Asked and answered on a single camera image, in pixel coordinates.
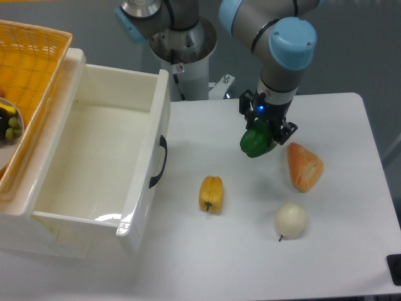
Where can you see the white drawer cabinet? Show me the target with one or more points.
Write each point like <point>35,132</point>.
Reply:
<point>21,227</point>

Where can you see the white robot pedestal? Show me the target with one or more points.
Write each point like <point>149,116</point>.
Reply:
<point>185,55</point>

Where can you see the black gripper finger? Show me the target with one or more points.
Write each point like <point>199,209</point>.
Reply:
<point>245,108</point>
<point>283,131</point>

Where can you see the yellow woven basket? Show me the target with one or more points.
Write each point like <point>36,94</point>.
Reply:
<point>31,57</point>

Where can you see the black drawer handle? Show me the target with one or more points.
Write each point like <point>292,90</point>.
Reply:
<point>161,162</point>

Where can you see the white metal bracket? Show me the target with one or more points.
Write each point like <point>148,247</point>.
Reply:
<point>221,89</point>

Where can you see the open white upper drawer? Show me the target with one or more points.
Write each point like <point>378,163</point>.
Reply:
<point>97,182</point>

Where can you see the yellow bell pepper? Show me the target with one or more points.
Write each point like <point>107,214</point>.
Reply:
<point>211,194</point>

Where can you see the green bell pepper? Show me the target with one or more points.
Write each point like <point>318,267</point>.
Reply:
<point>257,140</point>

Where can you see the pale white pear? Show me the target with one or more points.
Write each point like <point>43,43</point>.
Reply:
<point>291,219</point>

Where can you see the green grapes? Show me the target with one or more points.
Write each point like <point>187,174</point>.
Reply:
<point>13,130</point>

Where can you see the black table corner socket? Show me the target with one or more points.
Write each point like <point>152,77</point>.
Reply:
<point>394,265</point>

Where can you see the orange bread piece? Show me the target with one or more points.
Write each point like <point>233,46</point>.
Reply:
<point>305,167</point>

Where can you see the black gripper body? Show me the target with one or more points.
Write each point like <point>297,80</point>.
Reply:
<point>271,108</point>

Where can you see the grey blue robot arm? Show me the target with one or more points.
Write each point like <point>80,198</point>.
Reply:
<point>272,31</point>

